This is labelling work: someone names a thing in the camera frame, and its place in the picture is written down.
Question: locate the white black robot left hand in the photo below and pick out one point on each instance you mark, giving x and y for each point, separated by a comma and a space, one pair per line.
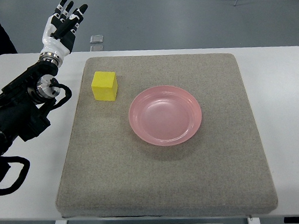
59, 33

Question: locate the yellow cube block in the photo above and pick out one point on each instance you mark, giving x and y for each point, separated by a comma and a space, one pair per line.
104, 86

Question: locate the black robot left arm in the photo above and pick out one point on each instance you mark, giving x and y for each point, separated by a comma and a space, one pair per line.
24, 106

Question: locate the lower floor socket plate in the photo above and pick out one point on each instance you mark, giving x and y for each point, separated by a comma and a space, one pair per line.
96, 48

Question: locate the pink plastic plate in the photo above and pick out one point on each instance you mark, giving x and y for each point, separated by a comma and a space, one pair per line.
165, 115

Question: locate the beige fabric cushion mat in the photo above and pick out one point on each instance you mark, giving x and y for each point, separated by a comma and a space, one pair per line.
221, 171

